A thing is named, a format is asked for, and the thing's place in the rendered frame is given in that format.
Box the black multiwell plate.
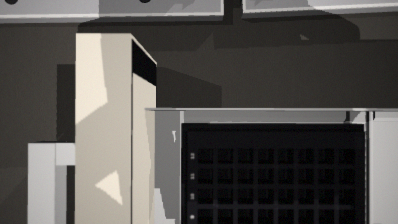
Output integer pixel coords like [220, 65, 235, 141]
[181, 123, 365, 224]

